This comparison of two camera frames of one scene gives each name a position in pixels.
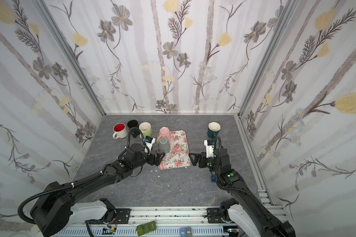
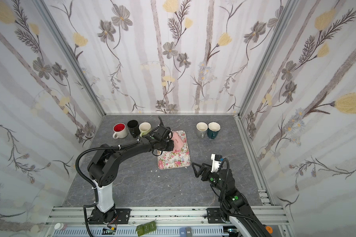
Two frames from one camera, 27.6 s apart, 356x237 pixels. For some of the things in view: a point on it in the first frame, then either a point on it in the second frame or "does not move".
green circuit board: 146,228 does not move
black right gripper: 202,160 → 206,171
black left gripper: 153,158 → 166,135
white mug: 121,131 does not move
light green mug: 145,127 does not move
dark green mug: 213,129 does not move
